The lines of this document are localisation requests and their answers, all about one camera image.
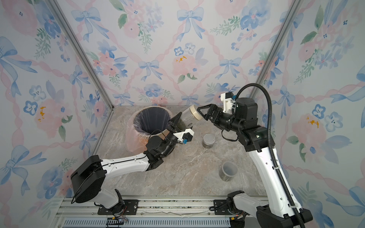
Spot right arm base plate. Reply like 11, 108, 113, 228
210, 199, 234, 216

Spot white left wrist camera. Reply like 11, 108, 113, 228
174, 128, 194, 144

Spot right aluminium corner post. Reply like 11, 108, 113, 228
240, 1, 302, 87

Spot glass jar with tea leaves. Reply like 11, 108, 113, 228
179, 108, 198, 131

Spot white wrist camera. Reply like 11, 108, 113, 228
221, 92, 235, 114
174, 128, 194, 144

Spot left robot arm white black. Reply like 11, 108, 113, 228
70, 113, 182, 215

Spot orange trash bin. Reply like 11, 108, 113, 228
133, 106, 175, 153

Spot aluminium corner post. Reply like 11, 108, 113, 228
45, 1, 114, 110
240, 1, 302, 87

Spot aluminium frame rail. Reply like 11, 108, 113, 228
51, 196, 269, 228

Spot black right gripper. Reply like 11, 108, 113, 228
199, 104, 244, 134

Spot left aluminium corner post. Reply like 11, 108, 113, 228
45, 1, 114, 110

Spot beige jar lid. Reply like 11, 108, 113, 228
189, 105, 203, 121

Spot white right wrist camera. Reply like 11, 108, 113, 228
221, 92, 235, 114

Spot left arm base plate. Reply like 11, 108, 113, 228
98, 199, 139, 216

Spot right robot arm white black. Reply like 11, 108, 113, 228
197, 98, 313, 228

